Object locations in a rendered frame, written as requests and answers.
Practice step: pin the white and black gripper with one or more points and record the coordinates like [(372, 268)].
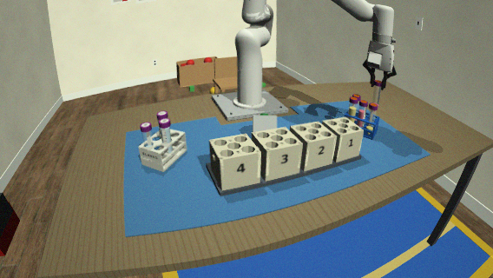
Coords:
[(387, 63)]

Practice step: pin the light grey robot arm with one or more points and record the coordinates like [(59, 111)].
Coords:
[(259, 14)]

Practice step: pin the white tube rack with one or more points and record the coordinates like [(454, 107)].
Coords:
[(152, 158)]

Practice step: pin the blue mat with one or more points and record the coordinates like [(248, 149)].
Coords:
[(184, 195)]

